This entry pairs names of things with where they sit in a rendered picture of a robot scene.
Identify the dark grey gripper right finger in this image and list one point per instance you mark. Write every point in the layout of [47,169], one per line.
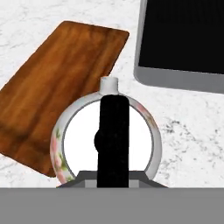
[138,178]

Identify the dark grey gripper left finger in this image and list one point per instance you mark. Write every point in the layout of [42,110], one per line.
[87,178]

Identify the brown wooden tray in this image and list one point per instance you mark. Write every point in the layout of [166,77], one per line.
[58,78]

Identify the black hob with grey frame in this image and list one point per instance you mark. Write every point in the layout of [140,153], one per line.
[180,35]

